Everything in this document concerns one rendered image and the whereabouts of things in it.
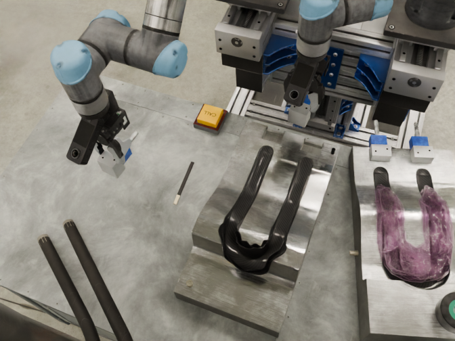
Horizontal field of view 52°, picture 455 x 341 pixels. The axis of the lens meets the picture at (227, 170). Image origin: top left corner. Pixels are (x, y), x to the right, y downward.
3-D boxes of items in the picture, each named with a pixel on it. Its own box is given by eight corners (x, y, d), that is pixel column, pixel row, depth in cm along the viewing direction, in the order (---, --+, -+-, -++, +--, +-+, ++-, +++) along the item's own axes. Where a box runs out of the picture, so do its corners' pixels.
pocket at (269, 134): (266, 132, 131) (267, 125, 128) (284, 138, 130) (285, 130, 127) (261, 145, 129) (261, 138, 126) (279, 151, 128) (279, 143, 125)
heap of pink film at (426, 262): (368, 184, 121) (375, 168, 114) (439, 187, 120) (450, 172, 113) (376, 283, 108) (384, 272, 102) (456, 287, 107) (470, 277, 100)
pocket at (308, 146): (303, 143, 129) (305, 136, 126) (322, 149, 128) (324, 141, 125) (298, 157, 127) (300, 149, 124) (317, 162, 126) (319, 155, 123)
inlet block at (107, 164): (131, 134, 128) (126, 122, 123) (146, 141, 126) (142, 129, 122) (102, 170, 122) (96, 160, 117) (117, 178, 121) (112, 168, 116)
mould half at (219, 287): (248, 137, 137) (247, 109, 126) (334, 164, 131) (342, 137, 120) (177, 298, 115) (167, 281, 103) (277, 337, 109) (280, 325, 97)
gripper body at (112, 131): (131, 125, 113) (119, 93, 103) (110, 151, 110) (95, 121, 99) (106, 114, 116) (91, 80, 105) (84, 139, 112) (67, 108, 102)
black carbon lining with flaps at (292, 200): (260, 147, 127) (261, 127, 119) (317, 164, 124) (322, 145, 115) (211, 263, 112) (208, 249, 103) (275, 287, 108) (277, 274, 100)
